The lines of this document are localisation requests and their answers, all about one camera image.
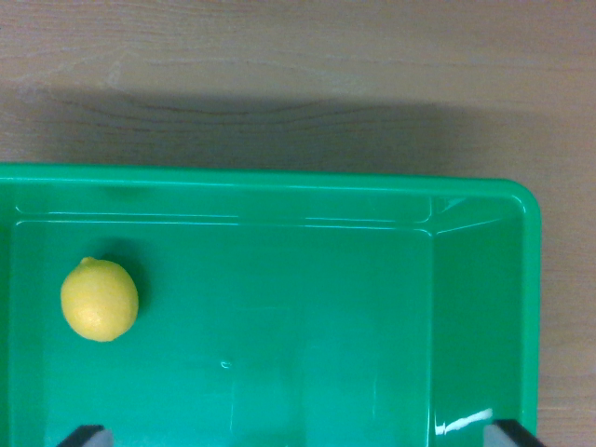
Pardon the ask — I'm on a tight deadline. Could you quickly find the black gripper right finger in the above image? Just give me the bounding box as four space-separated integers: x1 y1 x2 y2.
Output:
482 418 547 447

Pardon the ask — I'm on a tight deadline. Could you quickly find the green plastic bin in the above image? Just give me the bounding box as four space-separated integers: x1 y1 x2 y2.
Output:
0 162 543 447

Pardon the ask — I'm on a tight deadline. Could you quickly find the yellow lemon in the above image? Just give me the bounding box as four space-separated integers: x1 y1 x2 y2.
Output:
60 256 140 344

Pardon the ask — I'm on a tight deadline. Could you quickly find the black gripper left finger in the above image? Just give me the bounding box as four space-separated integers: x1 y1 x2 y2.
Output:
56 424 115 447

